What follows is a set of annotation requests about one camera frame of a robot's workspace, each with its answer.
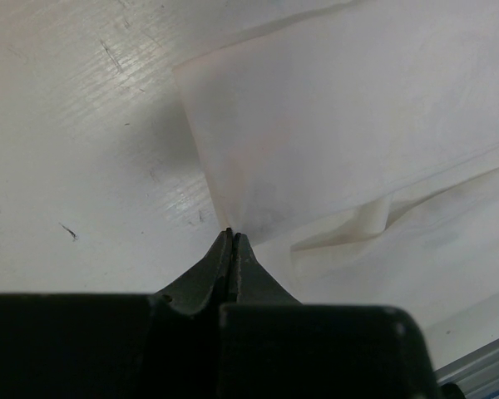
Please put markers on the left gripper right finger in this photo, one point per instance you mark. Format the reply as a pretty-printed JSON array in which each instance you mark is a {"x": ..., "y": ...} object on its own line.
[{"x": 251, "y": 284}]

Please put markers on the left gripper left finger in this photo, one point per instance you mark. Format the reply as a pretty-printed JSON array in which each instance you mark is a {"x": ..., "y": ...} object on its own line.
[{"x": 197, "y": 288}]

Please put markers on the white printed t-shirt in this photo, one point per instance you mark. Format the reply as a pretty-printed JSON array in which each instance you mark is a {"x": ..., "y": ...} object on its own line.
[{"x": 362, "y": 147}]

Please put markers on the aluminium front rail frame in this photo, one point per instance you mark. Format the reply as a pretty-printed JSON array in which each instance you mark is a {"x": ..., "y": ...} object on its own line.
[{"x": 474, "y": 376}]

